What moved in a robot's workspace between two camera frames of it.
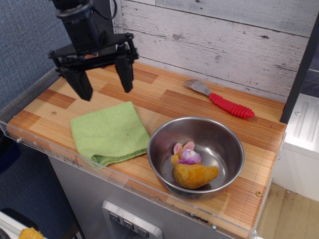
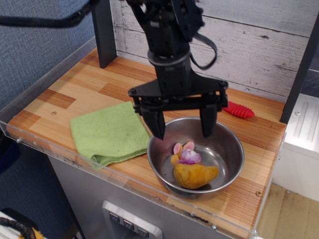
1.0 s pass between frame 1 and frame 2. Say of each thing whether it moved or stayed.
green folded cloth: stayed
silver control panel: stayed
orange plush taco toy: stayed
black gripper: moved
